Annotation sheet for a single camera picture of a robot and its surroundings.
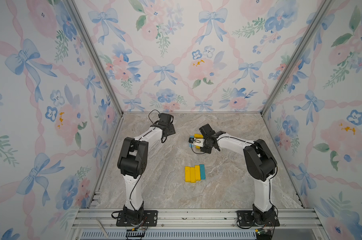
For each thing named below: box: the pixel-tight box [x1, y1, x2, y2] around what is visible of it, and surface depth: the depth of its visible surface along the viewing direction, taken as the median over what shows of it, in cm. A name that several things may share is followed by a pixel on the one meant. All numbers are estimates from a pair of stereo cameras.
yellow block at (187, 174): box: [184, 166, 191, 183], surface depth 90 cm
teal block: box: [199, 164, 206, 180], surface depth 91 cm
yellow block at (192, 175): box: [190, 167, 197, 183], surface depth 90 cm
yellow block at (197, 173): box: [195, 165, 201, 181], surface depth 90 cm
